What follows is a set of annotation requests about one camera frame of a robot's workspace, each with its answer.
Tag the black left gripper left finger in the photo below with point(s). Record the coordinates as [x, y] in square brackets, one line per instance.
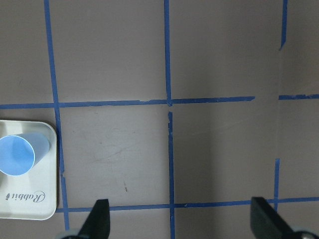
[97, 224]

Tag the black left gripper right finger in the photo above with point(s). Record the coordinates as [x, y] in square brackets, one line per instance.
[266, 223]

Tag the light blue cup front left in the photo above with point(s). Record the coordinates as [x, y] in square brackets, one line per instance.
[19, 153]

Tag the cream Rabbit tray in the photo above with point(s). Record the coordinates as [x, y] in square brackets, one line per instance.
[34, 195]

